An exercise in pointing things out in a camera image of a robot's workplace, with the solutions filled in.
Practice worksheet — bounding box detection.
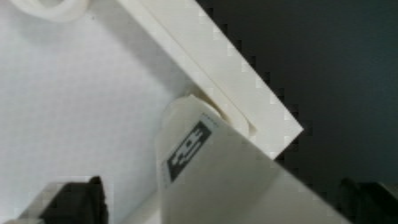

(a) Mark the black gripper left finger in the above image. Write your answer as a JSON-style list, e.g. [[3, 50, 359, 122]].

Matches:
[[39, 176, 108, 224]]

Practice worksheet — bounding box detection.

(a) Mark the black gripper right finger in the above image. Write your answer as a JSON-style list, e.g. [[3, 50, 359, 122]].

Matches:
[[337, 178, 398, 224]]

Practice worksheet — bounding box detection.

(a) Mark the white desk leg tagged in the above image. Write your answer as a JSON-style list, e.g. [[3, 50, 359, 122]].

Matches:
[[156, 96, 350, 224]]

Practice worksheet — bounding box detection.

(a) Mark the white desk tabletop panel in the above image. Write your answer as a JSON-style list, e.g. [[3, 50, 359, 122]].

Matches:
[[0, 0, 305, 224]]

